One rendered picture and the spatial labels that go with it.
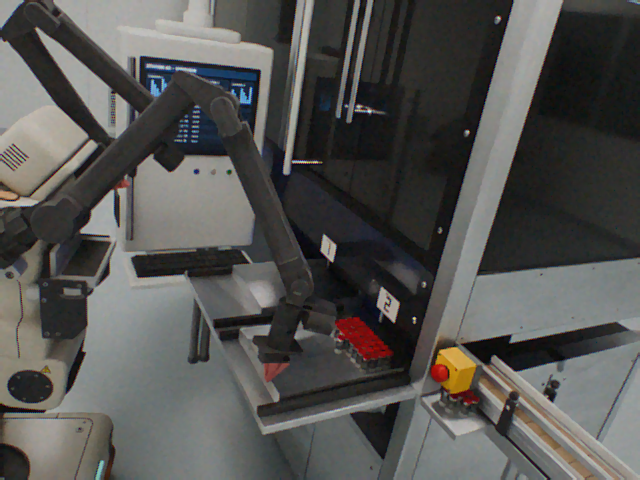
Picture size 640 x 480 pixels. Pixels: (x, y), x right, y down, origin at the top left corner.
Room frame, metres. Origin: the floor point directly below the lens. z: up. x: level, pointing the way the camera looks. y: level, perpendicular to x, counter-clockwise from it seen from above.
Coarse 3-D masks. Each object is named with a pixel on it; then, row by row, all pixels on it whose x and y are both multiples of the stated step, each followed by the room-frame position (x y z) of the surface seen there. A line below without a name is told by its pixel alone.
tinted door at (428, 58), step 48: (432, 0) 1.28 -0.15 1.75; (480, 0) 1.14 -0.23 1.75; (384, 48) 1.41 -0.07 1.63; (432, 48) 1.24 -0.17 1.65; (480, 48) 1.11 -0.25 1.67; (384, 96) 1.37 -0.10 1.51; (432, 96) 1.21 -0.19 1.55; (384, 144) 1.33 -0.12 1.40; (432, 144) 1.17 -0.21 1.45; (384, 192) 1.29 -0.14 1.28; (432, 192) 1.14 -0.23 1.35
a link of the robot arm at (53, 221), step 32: (160, 96) 0.93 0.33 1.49; (192, 96) 0.93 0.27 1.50; (224, 96) 0.94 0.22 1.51; (128, 128) 0.92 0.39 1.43; (160, 128) 0.92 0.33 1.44; (96, 160) 0.90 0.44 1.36; (128, 160) 0.91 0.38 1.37; (64, 192) 0.88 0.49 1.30; (96, 192) 0.89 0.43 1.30; (32, 224) 0.84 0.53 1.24; (64, 224) 0.85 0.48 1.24
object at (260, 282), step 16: (240, 272) 1.45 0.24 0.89; (256, 272) 1.48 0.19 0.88; (272, 272) 1.50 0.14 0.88; (320, 272) 1.57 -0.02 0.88; (256, 288) 1.38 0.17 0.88; (272, 288) 1.40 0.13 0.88; (320, 288) 1.45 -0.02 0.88; (336, 288) 1.47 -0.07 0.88; (256, 304) 1.25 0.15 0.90; (272, 304) 1.30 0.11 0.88; (352, 304) 1.38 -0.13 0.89
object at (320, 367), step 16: (240, 336) 1.09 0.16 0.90; (304, 336) 1.17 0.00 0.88; (320, 336) 1.18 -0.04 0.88; (256, 352) 1.06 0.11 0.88; (304, 352) 1.10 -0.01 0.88; (320, 352) 1.11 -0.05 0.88; (256, 368) 0.99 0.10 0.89; (288, 368) 1.02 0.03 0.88; (304, 368) 1.03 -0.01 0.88; (320, 368) 1.04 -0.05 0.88; (336, 368) 1.05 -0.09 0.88; (352, 368) 1.06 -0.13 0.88; (400, 368) 1.05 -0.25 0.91; (272, 384) 0.92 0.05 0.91; (288, 384) 0.96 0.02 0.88; (304, 384) 0.97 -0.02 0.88; (320, 384) 0.98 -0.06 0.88; (336, 384) 0.96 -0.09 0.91; (352, 384) 0.98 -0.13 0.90
